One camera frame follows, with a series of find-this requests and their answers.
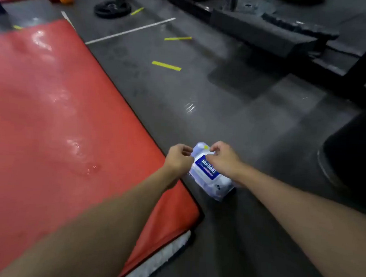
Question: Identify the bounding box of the black weight plate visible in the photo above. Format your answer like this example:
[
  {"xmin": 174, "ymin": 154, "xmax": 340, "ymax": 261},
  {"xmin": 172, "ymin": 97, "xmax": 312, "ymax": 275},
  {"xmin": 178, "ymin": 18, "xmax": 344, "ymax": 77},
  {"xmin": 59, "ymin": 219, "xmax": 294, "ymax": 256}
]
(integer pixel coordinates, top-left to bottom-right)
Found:
[{"xmin": 93, "ymin": 0, "xmax": 133, "ymax": 20}]

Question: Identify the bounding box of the white fluffy padding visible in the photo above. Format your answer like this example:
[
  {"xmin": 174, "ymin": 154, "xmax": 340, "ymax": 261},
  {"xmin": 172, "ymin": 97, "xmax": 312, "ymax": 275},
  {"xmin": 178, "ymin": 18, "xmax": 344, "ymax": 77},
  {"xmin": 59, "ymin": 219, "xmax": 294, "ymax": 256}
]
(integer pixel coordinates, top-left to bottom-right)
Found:
[{"xmin": 126, "ymin": 227, "xmax": 192, "ymax": 277}]

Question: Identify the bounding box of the person's left hand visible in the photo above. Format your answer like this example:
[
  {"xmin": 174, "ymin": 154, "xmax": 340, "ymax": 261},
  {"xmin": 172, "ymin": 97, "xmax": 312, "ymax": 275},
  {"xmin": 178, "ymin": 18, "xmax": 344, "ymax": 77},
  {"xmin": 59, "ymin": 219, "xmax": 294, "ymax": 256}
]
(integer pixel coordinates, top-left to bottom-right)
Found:
[{"xmin": 161, "ymin": 143, "xmax": 196, "ymax": 192}]

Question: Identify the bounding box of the pale blue wipes pack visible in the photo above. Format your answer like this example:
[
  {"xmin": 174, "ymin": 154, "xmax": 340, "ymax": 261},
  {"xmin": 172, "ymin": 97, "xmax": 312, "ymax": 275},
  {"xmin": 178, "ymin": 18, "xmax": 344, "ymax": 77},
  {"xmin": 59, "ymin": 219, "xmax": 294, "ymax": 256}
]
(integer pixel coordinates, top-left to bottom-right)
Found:
[{"xmin": 187, "ymin": 141, "xmax": 239, "ymax": 203}]

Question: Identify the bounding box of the person's right forearm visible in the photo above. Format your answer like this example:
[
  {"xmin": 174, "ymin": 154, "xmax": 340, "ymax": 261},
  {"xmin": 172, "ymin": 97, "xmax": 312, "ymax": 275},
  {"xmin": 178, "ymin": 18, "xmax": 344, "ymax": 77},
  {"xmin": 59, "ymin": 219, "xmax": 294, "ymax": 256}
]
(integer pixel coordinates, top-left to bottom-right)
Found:
[{"xmin": 229, "ymin": 162, "xmax": 366, "ymax": 277}]

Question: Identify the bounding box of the person's right hand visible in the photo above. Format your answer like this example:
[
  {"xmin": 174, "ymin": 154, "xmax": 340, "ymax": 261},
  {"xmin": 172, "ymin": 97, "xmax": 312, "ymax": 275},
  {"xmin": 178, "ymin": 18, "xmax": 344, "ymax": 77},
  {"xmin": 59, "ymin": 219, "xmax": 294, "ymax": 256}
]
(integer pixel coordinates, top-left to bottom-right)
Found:
[{"xmin": 204, "ymin": 140, "xmax": 248, "ymax": 187}]

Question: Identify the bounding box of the black round base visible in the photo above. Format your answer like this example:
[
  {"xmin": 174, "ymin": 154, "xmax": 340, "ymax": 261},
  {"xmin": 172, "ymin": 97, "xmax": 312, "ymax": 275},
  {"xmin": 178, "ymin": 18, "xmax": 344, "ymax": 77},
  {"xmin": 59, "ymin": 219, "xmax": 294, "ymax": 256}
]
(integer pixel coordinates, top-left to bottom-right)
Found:
[{"xmin": 314, "ymin": 104, "xmax": 366, "ymax": 211}]

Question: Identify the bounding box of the person's left forearm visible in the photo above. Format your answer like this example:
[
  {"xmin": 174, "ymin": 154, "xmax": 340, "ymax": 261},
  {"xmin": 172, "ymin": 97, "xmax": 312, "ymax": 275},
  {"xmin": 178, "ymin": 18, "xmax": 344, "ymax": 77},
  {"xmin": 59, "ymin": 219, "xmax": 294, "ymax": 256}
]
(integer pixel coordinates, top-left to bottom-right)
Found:
[{"xmin": 0, "ymin": 159, "xmax": 182, "ymax": 277}]

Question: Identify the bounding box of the black gym machine frame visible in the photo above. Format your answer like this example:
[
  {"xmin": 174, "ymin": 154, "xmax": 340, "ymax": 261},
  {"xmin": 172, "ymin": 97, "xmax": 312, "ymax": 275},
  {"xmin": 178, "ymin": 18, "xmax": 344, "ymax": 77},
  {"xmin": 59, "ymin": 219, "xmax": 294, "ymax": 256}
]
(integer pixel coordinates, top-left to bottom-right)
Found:
[{"xmin": 142, "ymin": 0, "xmax": 366, "ymax": 104}]

